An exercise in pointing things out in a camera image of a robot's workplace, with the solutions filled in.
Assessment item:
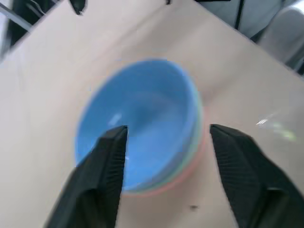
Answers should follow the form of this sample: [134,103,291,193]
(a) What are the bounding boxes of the pink bowl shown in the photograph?
[122,104,207,199]

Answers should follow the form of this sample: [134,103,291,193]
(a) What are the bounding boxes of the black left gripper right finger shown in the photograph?
[209,123,304,228]

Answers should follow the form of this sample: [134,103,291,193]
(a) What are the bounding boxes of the blue bowl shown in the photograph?
[75,60,198,192]

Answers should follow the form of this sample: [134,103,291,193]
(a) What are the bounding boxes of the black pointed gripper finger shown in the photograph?
[68,0,89,16]

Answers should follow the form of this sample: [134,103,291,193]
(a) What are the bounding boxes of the green bowl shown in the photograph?
[142,71,204,193]

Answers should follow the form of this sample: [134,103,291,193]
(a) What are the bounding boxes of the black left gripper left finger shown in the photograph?
[42,125,129,228]

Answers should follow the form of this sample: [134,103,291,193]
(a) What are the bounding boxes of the grey chair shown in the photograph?
[250,4,304,76]

